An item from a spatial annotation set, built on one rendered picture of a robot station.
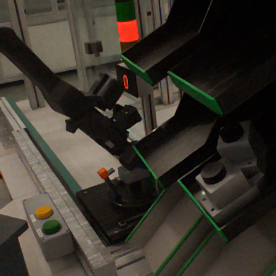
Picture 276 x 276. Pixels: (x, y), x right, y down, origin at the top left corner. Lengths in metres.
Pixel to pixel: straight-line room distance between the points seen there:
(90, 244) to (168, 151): 0.33
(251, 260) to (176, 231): 0.17
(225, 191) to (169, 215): 0.32
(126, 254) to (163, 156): 0.27
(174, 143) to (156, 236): 0.20
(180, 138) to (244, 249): 0.20
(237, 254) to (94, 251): 0.35
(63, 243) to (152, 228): 0.25
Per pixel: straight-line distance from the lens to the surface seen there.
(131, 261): 0.89
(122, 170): 0.96
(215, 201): 0.49
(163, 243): 0.77
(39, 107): 1.98
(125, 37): 1.07
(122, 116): 0.90
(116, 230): 0.91
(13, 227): 0.84
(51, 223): 0.98
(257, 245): 0.65
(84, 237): 0.93
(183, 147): 0.66
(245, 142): 0.52
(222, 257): 0.68
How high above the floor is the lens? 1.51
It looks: 24 degrees down
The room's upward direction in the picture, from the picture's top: 7 degrees counter-clockwise
